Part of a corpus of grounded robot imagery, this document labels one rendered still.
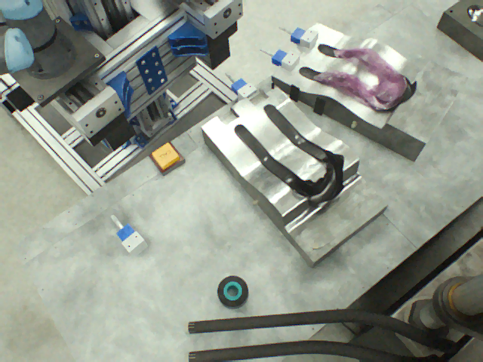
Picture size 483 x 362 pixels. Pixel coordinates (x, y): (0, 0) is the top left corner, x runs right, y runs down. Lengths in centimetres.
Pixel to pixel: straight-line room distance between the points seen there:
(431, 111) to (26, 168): 194
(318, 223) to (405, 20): 82
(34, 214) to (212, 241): 133
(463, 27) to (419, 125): 44
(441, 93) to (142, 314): 102
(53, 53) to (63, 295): 64
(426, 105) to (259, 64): 138
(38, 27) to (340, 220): 90
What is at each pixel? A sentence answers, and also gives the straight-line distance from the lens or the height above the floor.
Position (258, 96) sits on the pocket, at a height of 86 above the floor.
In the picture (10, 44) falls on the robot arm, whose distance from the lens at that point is 98.
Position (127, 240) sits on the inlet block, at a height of 85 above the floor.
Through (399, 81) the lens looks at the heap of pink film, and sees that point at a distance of 144.
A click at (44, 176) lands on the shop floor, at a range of 249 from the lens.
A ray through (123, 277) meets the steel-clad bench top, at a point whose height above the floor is 80.
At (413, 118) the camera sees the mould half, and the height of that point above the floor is 91.
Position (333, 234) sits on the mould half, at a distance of 121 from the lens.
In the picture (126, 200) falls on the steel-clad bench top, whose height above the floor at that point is 80.
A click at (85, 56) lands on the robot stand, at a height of 104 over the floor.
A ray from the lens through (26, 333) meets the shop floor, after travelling 227.
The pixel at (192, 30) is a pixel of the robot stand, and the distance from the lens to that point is 153.
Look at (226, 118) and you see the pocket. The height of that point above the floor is 86.
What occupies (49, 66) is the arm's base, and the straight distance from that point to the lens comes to 133.
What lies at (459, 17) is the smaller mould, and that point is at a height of 87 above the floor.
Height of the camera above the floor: 200
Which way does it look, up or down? 65 degrees down
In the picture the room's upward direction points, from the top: 10 degrees counter-clockwise
